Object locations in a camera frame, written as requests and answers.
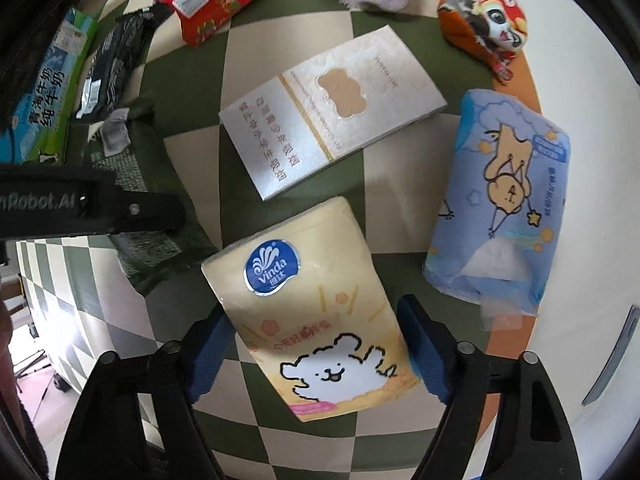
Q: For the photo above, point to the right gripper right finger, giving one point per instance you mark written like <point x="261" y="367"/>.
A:
<point x="532" y="438"/>

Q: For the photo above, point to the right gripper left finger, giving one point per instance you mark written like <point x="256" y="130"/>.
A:
<point x="135" y="419"/>

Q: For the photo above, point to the black snack bag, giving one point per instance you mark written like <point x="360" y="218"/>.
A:
<point x="118" y="55"/>

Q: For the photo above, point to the blue green milk carton box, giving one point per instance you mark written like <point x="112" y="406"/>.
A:
<point x="38" y="124"/>

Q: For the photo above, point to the white beige box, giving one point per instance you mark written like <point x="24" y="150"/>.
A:
<point x="320" y="111"/>

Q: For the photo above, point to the blue cartoon tissue pack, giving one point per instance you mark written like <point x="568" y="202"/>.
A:
<point x="502" y="211"/>

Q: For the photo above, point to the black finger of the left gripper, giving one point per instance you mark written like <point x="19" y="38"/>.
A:
<point x="50" y="201"/>

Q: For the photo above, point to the orange panda plush toy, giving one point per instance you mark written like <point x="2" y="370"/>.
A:
<point x="494" y="31"/>

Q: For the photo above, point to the dark green snack bag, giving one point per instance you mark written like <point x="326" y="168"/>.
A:
<point x="161" y="236"/>

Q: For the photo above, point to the yellow Vinda tissue pack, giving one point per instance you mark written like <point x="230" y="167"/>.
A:
<point x="306" y="300"/>

